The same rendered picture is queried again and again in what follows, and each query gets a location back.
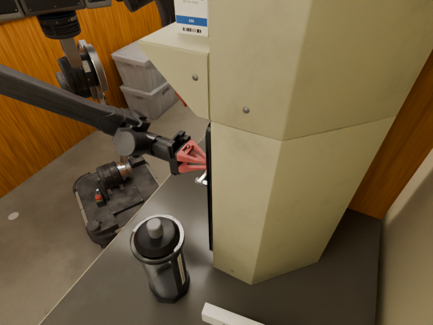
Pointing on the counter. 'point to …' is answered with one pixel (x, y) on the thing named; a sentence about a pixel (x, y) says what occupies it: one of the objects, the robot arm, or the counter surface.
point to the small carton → (192, 17)
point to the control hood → (182, 65)
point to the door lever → (202, 178)
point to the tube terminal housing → (301, 118)
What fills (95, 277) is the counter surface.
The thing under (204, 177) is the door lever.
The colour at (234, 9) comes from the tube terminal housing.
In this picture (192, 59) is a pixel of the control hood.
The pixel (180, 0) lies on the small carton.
